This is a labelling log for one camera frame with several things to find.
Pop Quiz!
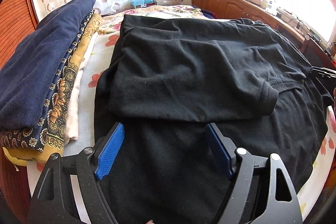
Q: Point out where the white strawberry flower bedsheet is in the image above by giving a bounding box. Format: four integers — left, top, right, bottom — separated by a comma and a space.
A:
26, 32, 336, 224

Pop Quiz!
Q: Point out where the blue tissue pack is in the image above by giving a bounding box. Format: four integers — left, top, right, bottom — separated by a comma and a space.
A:
130, 0, 157, 9

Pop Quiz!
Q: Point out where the wooden louvered wardrobe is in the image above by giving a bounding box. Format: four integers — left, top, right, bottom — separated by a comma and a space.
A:
0, 0, 40, 223

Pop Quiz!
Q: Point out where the black Superman t-shirt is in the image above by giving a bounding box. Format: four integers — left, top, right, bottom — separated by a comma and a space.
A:
94, 15, 333, 223

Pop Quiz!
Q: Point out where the navy gold patterned folded cloth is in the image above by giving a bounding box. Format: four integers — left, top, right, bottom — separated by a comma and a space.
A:
1, 11, 102, 166

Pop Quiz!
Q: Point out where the navy blue folded garment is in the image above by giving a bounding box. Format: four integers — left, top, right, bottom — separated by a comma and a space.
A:
1, 0, 96, 130

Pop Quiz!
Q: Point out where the wooden sideboard cabinet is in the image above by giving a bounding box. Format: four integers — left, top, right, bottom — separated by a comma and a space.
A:
191, 0, 335, 69

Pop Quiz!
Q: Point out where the floral rose bed blanket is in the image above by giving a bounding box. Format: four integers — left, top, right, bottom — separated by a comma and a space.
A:
98, 5, 218, 35

